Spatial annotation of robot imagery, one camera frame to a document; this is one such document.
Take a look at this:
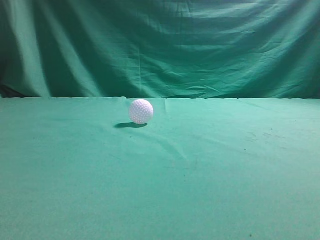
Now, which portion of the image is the green backdrop cloth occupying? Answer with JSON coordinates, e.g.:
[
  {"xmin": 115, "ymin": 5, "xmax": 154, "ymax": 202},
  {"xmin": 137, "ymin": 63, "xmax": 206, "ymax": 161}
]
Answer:
[{"xmin": 0, "ymin": 0, "xmax": 320, "ymax": 99}]

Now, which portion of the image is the green table cloth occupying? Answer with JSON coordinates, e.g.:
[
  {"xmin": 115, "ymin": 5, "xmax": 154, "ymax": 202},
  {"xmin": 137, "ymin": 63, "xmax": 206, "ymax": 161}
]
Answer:
[{"xmin": 0, "ymin": 98, "xmax": 320, "ymax": 240}]

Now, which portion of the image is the white dimpled golf ball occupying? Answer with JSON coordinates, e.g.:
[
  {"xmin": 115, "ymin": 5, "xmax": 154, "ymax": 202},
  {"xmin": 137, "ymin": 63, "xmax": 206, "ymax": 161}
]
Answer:
[{"xmin": 128, "ymin": 99, "xmax": 154, "ymax": 125}]

